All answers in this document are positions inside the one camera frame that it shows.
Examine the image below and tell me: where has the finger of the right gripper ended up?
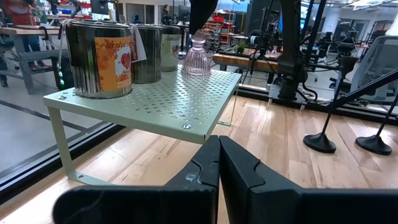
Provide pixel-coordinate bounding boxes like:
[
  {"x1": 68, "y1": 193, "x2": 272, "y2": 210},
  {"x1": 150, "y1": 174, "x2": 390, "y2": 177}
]
[
  {"x1": 201, "y1": 0, "x2": 220, "y2": 30},
  {"x1": 188, "y1": 0, "x2": 203, "y2": 35}
]

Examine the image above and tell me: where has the silver candle tin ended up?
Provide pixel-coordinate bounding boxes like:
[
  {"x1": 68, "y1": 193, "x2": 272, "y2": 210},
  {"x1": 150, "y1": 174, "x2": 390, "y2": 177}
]
[{"x1": 130, "y1": 24, "x2": 163, "y2": 85}]

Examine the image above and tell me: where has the silver tin orange label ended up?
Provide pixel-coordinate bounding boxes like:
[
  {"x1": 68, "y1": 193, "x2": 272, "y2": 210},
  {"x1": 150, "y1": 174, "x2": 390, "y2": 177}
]
[{"x1": 58, "y1": 19, "x2": 134, "y2": 100}]

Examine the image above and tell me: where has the silver tin green label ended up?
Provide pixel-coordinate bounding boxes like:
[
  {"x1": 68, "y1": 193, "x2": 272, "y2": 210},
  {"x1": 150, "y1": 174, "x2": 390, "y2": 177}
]
[{"x1": 160, "y1": 24, "x2": 183, "y2": 73}]

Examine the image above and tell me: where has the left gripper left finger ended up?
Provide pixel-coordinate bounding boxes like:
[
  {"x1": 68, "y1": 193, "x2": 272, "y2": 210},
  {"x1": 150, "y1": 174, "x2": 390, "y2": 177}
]
[{"x1": 52, "y1": 134, "x2": 221, "y2": 224}]

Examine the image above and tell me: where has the grey mesh office chair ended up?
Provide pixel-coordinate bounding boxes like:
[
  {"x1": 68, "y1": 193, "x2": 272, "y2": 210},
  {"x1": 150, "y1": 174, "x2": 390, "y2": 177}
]
[{"x1": 351, "y1": 35, "x2": 398, "y2": 103}]

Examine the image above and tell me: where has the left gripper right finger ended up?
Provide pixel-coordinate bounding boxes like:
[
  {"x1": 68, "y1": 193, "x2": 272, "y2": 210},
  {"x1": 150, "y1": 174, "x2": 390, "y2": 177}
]
[{"x1": 220, "y1": 135, "x2": 398, "y2": 224}]

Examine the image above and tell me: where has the pink glass candle holder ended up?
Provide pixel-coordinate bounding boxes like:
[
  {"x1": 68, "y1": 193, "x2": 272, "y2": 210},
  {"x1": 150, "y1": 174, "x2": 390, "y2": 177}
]
[{"x1": 181, "y1": 37, "x2": 212, "y2": 77}]

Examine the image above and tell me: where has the person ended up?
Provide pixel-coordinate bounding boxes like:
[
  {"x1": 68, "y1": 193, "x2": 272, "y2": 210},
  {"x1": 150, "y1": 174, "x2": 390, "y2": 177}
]
[
  {"x1": 160, "y1": 4, "x2": 172, "y2": 26},
  {"x1": 0, "y1": 0, "x2": 43, "y2": 69}
]

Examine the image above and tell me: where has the black candlestick holder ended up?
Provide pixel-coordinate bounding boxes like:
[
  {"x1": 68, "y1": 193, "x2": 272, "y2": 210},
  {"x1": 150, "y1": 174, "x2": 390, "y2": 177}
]
[
  {"x1": 354, "y1": 95, "x2": 398, "y2": 156},
  {"x1": 303, "y1": 55, "x2": 359, "y2": 154}
]

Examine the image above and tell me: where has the green perforated metal shelf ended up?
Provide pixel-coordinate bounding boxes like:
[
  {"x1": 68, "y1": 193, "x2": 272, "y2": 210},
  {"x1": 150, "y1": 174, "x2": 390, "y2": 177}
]
[{"x1": 42, "y1": 63, "x2": 243, "y2": 187}]

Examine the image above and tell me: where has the wooden workbench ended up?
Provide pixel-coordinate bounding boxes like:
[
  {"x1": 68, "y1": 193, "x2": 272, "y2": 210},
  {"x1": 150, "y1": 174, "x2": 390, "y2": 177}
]
[
  {"x1": 0, "y1": 25, "x2": 65, "y2": 96},
  {"x1": 213, "y1": 51, "x2": 282, "y2": 74}
]

